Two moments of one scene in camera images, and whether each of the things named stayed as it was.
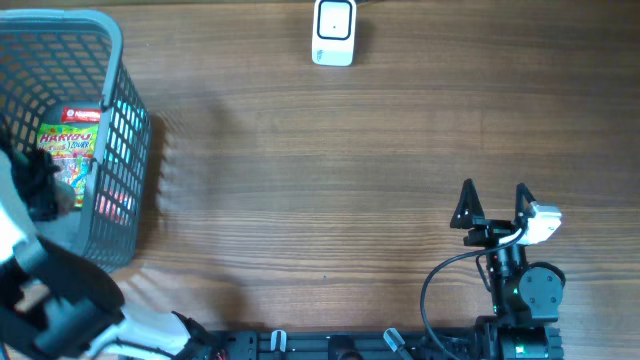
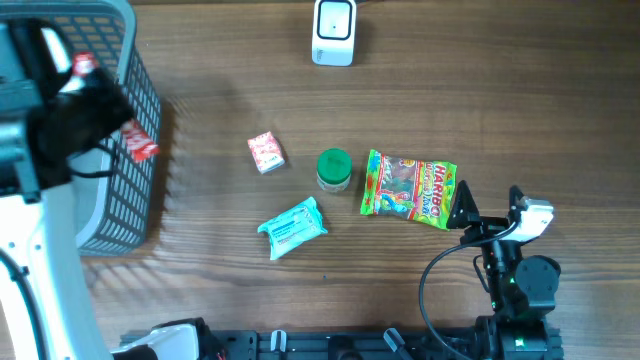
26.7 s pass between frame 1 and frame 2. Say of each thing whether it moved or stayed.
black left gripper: moved
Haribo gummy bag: moved
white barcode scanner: stayed
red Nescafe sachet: moved
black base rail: stayed
